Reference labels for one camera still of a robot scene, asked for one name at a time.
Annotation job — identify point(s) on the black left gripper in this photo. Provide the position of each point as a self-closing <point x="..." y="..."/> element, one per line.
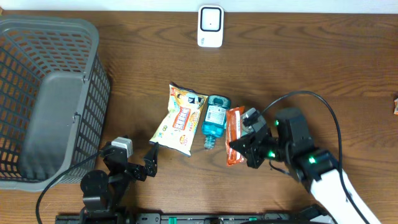
<point x="151" y="162"/>

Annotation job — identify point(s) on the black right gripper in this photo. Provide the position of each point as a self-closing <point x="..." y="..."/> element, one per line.
<point x="254" y="159"/>

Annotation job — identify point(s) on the orange snack bar wrapper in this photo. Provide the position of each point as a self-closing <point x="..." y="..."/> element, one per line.
<point x="233" y="132"/>

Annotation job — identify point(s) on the blue mouthwash bottle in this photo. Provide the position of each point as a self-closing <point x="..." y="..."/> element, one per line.
<point x="214" y="124"/>

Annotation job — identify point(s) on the yellow snack bag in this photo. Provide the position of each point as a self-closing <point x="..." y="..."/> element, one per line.
<point x="177" y="130"/>

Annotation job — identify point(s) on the light green wet wipes pack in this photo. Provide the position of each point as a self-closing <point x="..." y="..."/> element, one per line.
<point x="396" y="106"/>

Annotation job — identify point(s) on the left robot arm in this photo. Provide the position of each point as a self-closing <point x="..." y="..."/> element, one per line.
<point x="103" y="192"/>

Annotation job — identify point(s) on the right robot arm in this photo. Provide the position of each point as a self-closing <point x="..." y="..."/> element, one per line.
<point x="315" y="168"/>

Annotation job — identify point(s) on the grey plastic shopping basket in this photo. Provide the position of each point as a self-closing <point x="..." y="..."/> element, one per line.
<point x="54" y="95"/>

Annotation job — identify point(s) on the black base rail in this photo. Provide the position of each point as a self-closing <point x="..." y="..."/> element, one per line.
<point x="148" y="218"/>

